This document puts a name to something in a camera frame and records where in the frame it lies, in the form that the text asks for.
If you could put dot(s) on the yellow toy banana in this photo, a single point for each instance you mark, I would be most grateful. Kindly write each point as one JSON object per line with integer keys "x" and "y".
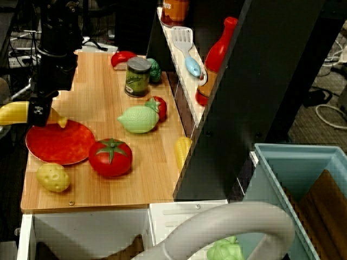
{"x": 13, "y": 112}

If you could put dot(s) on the white power strip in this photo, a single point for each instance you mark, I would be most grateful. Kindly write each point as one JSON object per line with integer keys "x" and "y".
{"x": 16, "y": 61}

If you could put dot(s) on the light blue plastic bin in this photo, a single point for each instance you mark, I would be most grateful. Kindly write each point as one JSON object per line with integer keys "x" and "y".
{"x": 292, "y": 162}

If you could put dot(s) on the red toy ketchup bottle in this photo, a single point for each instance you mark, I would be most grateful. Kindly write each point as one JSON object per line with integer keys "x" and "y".
{"x": 217, "y": 57}

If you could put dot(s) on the red toy tomato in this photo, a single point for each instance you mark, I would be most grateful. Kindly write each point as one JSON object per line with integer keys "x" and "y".
{"x": 111, "y": 159}

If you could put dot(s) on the white toy kitchen cabinet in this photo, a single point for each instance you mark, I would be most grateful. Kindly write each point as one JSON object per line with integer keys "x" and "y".
{"x": 81, "y": 230}

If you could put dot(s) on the light green toy vegetable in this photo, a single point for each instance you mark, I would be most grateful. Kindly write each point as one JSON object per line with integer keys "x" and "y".
{"x": 225, "y": 250}

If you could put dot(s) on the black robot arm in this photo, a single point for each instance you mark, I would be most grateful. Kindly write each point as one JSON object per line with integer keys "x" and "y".
{"x": 59, "y": 24}

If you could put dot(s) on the red round plate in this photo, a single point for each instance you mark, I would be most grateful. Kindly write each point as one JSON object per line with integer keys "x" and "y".
{"x": 59, "y": 146}

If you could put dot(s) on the silver metal clamp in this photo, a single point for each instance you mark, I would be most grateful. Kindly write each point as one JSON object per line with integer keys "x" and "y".
{"x": 27, "y": 86}

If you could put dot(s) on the green toy broccoli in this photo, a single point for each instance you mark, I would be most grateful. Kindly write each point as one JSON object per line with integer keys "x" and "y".
{"x": 155, "y": 70}

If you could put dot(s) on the grey blurred round object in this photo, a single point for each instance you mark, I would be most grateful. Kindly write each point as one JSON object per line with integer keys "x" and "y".
{"x": 4, "y": 90}

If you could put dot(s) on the red toy chili slice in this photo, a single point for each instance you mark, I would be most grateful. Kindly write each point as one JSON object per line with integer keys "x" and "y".
{"x": 120, "y": 58}

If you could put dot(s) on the white toy kitchen shelf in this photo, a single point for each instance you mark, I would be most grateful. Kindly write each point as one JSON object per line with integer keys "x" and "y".
{"x": 168, "y": 38}

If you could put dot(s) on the green labelled toy can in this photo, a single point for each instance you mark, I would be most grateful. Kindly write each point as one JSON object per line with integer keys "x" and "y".
{"x": 137, "y": 78}

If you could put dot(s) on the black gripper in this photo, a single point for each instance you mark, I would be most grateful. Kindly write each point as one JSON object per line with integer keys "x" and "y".
{"x": 55, "y": 73}

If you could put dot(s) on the green toy lemon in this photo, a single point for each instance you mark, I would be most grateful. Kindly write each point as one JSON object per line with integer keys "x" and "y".
{"x": 138, "y": 120}

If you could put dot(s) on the orange toy can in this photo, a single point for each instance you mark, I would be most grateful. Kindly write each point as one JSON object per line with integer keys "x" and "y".
{"x": 174, "y": 10}

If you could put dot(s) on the yellow toy potato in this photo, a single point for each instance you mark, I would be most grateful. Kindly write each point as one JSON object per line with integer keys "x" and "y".
{"x": 52, "y": 178}

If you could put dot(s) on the yellow toy corn cob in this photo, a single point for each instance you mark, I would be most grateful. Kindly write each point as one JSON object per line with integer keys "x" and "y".
{"x": 181, "y": 151}

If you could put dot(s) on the brown board in bin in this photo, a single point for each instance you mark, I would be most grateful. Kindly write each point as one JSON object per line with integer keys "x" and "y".
{"x": 325, "y": 211}

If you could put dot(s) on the black frame structure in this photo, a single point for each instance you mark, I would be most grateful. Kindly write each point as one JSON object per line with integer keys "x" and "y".
{"x": 244, "y": 108}

